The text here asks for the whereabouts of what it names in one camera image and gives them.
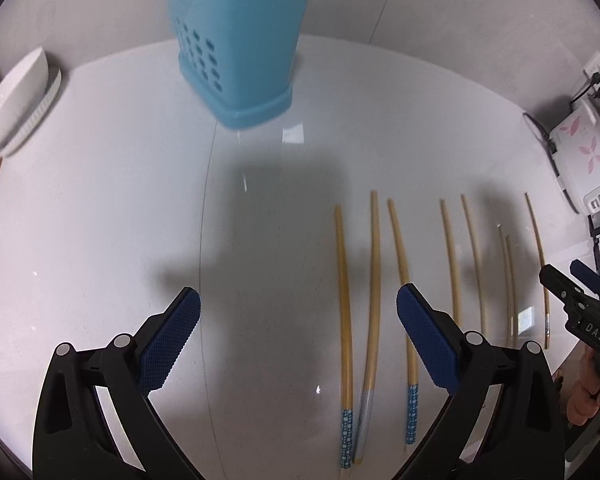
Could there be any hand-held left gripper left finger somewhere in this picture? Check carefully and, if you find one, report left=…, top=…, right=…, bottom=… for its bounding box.
left=32, top=287, right=206, bottom=480

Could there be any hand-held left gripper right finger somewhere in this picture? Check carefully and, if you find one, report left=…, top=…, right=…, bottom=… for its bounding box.
left=395, top=282, right=566, bottom=480

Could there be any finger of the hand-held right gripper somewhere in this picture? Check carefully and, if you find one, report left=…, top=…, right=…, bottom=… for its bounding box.
left=538, top=263, right=600, bottom=361
left=569, top=259, right=600, bottom=311

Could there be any set of bamboo chopsticks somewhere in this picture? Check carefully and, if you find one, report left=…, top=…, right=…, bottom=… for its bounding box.
left=333, top=190, right=551, bottom=470

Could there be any blue plastic utensil holder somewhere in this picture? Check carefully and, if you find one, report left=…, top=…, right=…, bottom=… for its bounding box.
left=162, top=0, right=313, bottom=131

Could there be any person's right hand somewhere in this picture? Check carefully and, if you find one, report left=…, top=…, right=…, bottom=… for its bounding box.
left=566, top=346, right=600, bottom=427

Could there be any white flowered rice cooker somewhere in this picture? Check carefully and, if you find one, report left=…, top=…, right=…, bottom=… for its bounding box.
left=550, top=94, right=600, bottom=216

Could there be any white ribbed plate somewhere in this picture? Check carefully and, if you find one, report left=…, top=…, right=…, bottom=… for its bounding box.
left=0, top=66, right=63, bottom=157

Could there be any white ceramic bowl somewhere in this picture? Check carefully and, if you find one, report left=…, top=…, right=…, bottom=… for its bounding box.
left=0, top=46, right=49, bottom=147

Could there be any small white wall socket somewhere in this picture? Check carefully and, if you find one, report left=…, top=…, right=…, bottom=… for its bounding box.
left=582, top=51, right=600, bottom=86

